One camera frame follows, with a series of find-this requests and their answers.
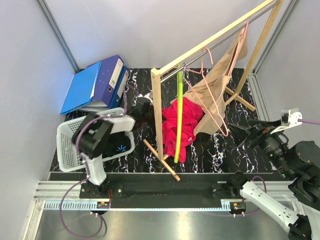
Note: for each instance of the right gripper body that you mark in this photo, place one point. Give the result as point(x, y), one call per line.
point(272, 144)

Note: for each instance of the beige top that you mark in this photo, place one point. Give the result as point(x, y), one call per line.
point(230, 51)

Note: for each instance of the red t shirt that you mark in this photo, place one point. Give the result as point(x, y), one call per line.
point(192, 114)

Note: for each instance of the pink wire hanger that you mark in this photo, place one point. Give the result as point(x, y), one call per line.
point(238, 49)
point(209, 95)

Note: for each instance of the neon yellow hanger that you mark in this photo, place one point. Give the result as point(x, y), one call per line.
point(181, 136)

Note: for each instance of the black t shirt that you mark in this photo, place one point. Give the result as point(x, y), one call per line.
point(117, 143)

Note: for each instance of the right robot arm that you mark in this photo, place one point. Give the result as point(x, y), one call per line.
point(299, 164)

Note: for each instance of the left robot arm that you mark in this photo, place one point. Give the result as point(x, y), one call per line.
point(95, 134)

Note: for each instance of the black marble mat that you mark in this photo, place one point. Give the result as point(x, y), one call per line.
point(208, 153)

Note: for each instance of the wooden clothes rack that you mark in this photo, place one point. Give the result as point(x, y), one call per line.
point(272, 6)

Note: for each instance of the dark blue binder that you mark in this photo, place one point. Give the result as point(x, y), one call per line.
point(119, 88)
point(106, 81)

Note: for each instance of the light blue binder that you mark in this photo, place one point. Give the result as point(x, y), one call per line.
point(81, 89)

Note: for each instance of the white plastic basket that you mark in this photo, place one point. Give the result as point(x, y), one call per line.
point(67, 156)

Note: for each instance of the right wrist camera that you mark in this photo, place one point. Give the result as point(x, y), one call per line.
point(290, 118)

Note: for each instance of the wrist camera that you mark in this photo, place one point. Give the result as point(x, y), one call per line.
point(148, 96)
point(290, 118)

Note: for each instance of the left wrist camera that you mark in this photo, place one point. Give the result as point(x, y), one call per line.
point(148, 96)

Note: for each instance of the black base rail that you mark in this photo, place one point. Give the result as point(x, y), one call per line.
point(161, 191)

